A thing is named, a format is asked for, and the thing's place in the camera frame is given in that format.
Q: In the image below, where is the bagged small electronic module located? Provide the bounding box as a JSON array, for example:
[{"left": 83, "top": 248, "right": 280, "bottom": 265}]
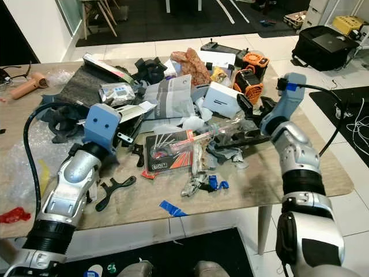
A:
[{"left": 101, "top": 83, "right": 134, "bottom": 106}]

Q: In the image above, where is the dark grey foam mat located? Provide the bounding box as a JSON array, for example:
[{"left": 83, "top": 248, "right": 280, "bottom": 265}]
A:
[{"left": 58, "top": 63, "right": 122, "bottom": 107}]

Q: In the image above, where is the long black plastic part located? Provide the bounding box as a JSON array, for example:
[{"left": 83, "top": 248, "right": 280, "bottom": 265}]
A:
[{"left": 210, "top": 130, "right": 272, "bottom": 151}]

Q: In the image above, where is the black round plastic part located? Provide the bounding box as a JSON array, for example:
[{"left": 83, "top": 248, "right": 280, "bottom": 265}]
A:
[{"left": 42, "top": 104, "right": 87, "bottom": 142}]

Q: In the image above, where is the orange black blower fan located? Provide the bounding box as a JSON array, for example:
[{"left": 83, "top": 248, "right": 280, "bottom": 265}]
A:
[
  {"left": 232, "top": 69, "right": 265, "bottom": 103},
  {"left": 242, "top": 51, "right": 270, "bottom": 73}
]

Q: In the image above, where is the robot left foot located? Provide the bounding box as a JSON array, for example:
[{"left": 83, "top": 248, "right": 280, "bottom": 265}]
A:
[{"left": 118, "top": 263, "right": 153, "bottom": 277}]

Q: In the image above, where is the black forked plastic part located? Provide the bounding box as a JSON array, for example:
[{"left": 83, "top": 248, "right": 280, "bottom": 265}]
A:
[{"left": 95, "top": 176, "right": 138, "bottom": 212}]

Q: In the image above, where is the black crumpled glove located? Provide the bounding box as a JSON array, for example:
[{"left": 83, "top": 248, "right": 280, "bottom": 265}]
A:
[{"left": 134, "top": 58, "right": 168, "bottom": 86}]

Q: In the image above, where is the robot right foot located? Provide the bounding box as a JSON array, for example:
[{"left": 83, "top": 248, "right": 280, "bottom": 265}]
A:
[{"left": 193, "top": 261, "right": 230, "bottom": 277}]

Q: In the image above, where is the white shelf unit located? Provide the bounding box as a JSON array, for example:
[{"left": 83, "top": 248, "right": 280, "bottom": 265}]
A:
[{"left": 303, "top": 0, "right": 369, "bottom": 27}]

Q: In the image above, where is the grey printed plastic bag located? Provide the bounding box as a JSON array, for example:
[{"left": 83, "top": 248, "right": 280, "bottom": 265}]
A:
[{"left": 143, "top": 74, "right": 194, "bottom": 119}]

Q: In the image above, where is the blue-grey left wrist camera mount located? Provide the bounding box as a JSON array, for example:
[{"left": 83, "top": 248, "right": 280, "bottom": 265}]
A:
[{"left": 84, "top": 104, "right": 122, "bottom": 152}]

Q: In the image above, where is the small blue plastic piece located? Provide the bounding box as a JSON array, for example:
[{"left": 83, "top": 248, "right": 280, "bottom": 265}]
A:
[{"left": 208, "top": 175, "right": 229, "bottom": 192}]

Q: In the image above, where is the yellow box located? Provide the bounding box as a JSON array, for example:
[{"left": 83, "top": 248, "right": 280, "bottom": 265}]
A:
[{"left": 332, "top": 16, "right": 365, "bottom": 35}]

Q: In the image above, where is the brown patterned bag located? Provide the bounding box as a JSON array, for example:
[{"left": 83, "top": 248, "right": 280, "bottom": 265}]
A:
[{"left": 170, "top": 49, "right": 211, "bottom": 86}]

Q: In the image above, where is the white table leg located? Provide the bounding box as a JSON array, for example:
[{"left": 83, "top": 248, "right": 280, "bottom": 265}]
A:
[{"left": 257, "top": 205, "right": 273, "bottom": 254}]

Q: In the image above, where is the red black card package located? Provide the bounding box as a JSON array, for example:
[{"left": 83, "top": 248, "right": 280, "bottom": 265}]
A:
[{"left": 144, "top": 130, "right": 194, "bottom": 178}]

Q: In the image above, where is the tan hair dryer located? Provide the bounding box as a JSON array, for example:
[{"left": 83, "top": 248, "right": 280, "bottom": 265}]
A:
[{"left": 9, "top": 72, "right": 48, "bottom": 100}]

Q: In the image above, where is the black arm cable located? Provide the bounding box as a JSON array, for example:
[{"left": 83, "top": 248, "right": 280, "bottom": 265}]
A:
[
  {"left": 22, "top": 101, "right": 93, "bottom": 223},
  {"left": 300, "top": 83, "right": 349, "bottom": 156}
]

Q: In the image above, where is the clear plastic bag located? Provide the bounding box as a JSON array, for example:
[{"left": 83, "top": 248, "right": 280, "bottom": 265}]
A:
[{"left": 179, "top": 121, "right": 246, "bottom": 152}]

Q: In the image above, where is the blue tape strip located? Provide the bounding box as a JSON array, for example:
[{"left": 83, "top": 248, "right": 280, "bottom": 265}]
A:
[{"left": 159, "top": 200, "right": 188, "bottom": 218}]

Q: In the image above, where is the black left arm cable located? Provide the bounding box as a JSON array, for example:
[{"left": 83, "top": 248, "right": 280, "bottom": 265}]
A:
[{"left": 22, "top": 101, "right": 93, "bottom": 223}]

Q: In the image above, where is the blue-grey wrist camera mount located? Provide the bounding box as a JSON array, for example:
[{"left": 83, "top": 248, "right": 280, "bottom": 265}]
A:
[
  {"left": 259, "top": 72, "right": 307, "bottom": 136},
  {"left": 84, "top": 104, "right": 122, "bottom": 152}
]

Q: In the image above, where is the black suitcase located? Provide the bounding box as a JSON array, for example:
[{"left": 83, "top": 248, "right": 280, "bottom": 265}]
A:
[{"left": 291, "top": 25, "right": 361, "bottom": 71}]

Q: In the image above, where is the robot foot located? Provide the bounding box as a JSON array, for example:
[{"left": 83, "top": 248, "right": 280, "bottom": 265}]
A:
[
  {"left": 118, "top": 263, "right": 153, "bottom": 277},
  {"left": 193, "top": 261, "right": 230, "bottom": 277}
]

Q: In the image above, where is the red plastic wrapper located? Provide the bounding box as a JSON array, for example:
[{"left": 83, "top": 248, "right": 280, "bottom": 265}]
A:
[{"left": 1, "top": 208, "right": 31, "bottom": 224}]

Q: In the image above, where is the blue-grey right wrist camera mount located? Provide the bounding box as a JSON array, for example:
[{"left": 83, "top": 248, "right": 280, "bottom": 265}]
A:
[{"left": 259, "top": 72, "right": 307, "bottom": 136}]

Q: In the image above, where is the flat pack with pink edge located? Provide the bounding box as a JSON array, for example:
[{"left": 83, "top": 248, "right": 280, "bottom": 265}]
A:
[{"left": 84, "top": 54, "right": 133, "bottom": 81}]

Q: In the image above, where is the white cardboard box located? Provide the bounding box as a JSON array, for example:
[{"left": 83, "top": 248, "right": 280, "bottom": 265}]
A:
[{"left": 203, "top": 82, "right": 243, "bottom": 119}]

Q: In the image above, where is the white wooden-legged chair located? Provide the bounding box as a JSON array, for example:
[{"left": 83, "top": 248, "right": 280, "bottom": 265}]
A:
[{"left": 81, "top": 0, "right": 119, "bottom": 38}]

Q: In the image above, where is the clear bubble wrap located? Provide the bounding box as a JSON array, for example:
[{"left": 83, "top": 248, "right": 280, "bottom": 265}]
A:
[{"left": 0, "top": 121, "right": 81, "bottom": 203}]

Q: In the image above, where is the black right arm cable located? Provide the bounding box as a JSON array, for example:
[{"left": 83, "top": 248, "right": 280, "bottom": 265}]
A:
[{"left": 300, "top": 83, "right": 349, "bottom": 156}]

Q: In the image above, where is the crumpled silver wrapper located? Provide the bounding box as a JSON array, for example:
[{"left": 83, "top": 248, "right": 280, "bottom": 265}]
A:
[{"left": 182, "top": 169, "right": 209, "bottom": 198}]

